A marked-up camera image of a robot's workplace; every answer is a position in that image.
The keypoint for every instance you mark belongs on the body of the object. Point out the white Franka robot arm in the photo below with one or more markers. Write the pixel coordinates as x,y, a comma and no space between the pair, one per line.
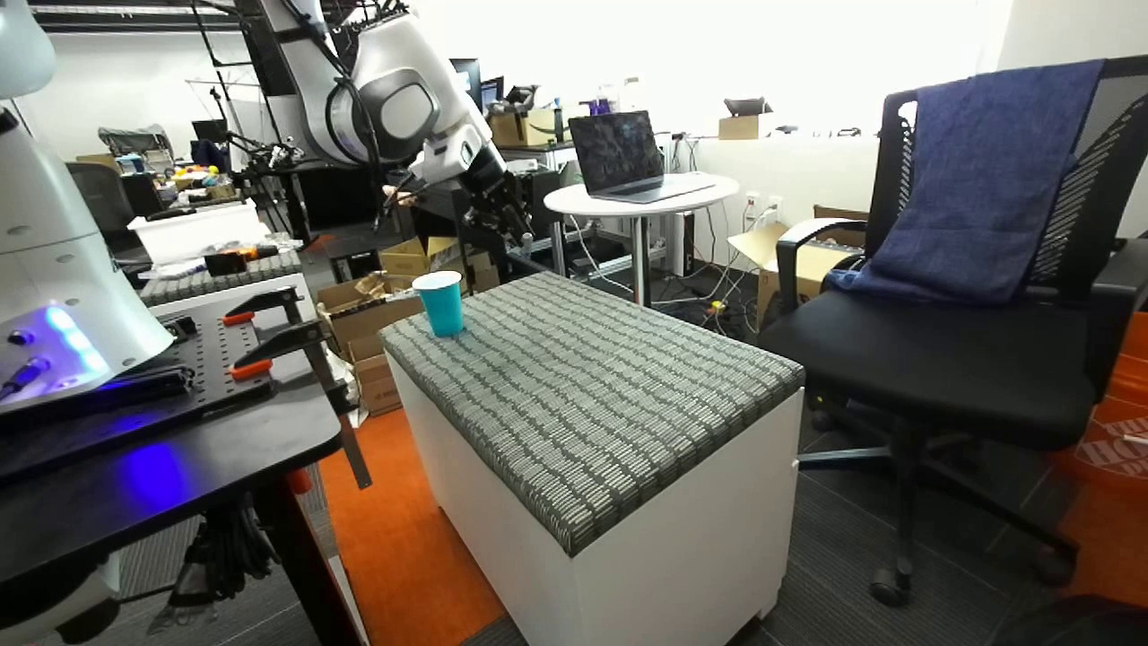
395,110

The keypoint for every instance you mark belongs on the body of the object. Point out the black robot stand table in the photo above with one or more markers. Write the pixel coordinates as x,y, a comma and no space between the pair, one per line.
144,467

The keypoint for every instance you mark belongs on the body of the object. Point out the large brown cardboard box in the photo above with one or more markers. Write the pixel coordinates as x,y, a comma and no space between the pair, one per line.
362,322

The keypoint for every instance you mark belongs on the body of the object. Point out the white paper stack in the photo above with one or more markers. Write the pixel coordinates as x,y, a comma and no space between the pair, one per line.
199,234

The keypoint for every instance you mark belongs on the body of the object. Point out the open flat cardboard box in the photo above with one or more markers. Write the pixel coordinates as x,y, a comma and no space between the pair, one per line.
765,257

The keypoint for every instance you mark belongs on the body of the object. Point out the black office chair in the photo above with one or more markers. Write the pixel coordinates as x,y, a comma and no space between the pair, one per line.
957,361

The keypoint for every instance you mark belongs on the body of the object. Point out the small closed cardboard box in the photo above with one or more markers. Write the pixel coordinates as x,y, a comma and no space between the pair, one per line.
744,122

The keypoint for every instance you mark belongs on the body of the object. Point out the cardboard box with clutter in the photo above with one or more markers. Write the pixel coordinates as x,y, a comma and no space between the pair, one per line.
524,127

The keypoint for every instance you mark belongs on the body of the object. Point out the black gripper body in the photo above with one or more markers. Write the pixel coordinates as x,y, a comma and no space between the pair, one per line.
495,199

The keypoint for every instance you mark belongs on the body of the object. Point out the grey open laptop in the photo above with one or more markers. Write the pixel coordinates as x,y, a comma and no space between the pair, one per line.
615,149

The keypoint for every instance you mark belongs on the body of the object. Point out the yellowish cardboard box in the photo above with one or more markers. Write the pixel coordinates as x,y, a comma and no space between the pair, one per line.
416,257

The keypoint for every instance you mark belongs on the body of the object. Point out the white cabinet with grey cushion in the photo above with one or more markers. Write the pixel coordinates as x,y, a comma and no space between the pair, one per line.
597,408

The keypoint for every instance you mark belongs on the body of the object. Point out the dark blue blanket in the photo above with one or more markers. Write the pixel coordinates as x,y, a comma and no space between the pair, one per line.
981,190

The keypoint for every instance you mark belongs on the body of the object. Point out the grey perforated mounting plate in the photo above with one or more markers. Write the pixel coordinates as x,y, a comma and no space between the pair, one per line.
202,361

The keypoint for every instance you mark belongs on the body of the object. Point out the black office desk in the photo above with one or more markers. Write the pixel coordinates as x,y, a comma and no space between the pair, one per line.
545,227

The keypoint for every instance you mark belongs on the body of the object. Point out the teal blue mug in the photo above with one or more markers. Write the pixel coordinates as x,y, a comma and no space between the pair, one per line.
438,308

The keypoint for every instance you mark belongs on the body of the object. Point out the round white table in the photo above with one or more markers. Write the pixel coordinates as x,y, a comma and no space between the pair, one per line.
634,202

